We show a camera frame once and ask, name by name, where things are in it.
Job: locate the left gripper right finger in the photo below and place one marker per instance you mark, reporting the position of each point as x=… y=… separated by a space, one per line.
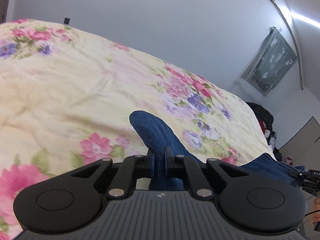
x=174 y=163

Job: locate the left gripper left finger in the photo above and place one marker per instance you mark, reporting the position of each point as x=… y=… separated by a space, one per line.
x=137 y=165

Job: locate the dark blue denim pants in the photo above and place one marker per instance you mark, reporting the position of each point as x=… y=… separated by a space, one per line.
x=157 y=135

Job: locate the bare human hand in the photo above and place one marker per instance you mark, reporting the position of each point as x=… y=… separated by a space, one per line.
x=315 y=217

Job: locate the beige wardrobe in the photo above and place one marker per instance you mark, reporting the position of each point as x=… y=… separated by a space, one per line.
x=303 y=147

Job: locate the dark clothes pile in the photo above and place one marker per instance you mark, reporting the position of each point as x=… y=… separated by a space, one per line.
x=266 y=119

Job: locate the floral yellow bed cover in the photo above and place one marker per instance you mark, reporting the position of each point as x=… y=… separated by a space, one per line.
x=66 y=97

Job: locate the grey patterned window curtain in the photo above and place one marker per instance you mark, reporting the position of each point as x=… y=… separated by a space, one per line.
x=273 y=60

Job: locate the black wall socket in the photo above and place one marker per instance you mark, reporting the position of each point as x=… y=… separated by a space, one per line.
x=66 y=20

